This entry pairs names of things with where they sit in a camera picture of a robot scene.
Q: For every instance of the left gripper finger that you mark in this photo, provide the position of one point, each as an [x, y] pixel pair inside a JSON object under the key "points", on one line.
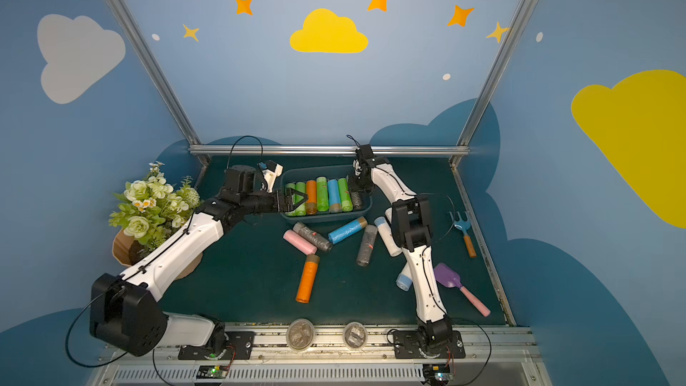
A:
{"points": [[290, 211], [280, 197]]}

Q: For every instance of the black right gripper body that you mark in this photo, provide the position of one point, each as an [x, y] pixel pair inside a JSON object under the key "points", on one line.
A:
{"points": [[359, 178]]}

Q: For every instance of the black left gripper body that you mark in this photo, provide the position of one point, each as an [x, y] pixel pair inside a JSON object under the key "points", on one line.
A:
{"points": [[276, 201]]}

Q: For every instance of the light green bag roll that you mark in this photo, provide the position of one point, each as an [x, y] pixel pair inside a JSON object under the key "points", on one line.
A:
{"points": [[300, 198]]}

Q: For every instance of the orange bag roll gold end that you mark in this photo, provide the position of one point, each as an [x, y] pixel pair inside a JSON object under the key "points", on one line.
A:
{"points": [[311, 205]]}

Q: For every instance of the bright green bag roll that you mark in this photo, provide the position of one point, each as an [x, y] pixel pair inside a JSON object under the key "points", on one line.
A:
{"points": [[344, 194]]}

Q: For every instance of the green bag roll red label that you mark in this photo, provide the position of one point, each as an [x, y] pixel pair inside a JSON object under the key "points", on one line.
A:
{"points": [[322, 194]]}

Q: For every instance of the blue bag roll gold end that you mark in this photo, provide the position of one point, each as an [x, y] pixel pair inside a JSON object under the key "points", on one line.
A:
{"points": [[334, 197]]}

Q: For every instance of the translucent grey roll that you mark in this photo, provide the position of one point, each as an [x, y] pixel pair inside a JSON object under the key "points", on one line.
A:
{"points": [[367, 245]]}

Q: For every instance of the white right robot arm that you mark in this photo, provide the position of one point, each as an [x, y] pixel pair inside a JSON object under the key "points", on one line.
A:
{"points": [[412, 231]]}

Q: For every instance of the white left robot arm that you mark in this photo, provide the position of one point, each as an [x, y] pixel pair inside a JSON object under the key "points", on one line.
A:
{"points": [[124, 311]]}

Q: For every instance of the dark grey bag roll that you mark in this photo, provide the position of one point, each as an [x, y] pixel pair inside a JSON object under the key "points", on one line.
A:
{"points": [[313, 237]]}

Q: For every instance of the pink bag roll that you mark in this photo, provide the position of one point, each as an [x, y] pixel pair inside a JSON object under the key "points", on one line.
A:
{"points": [[299, 243]]}

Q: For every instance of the artificial flower bouquet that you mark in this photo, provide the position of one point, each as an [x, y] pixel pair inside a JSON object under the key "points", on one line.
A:
{"points": [[151, 210]]}

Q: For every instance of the blue garden fork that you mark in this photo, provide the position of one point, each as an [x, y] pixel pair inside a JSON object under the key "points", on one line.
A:
{"points": [[462, 223]]}

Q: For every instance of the purple object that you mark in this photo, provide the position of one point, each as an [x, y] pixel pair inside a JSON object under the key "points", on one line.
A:
{"points": [[450, 279]]}

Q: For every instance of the beige flower pot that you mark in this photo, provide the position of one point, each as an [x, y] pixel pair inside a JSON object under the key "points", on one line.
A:
{"points": [[127, 252]]}

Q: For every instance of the left clear round dish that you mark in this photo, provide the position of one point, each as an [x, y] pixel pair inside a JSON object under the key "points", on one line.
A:
{"points": [[300, 334]]}

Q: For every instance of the clear round dish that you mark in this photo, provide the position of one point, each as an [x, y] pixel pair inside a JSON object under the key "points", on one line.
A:
{"points": [[300, 334], [355, 335]]}

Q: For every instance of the right clear round dish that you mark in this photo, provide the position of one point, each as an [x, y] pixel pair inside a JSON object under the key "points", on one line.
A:
{"points": [[355, 335]]}

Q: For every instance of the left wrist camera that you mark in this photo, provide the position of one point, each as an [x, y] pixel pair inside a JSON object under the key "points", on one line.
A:
{"points": [[271, 171]]}

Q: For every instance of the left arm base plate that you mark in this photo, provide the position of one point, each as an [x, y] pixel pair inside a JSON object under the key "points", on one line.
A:
{"points": [[231, 345]]}

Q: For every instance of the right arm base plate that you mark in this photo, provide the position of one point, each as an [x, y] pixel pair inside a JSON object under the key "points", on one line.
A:
{"points": [[410, 345]]}

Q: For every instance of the metal rail frame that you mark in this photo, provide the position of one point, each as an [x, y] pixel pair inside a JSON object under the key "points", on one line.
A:
{"points": [[494, 355]]}

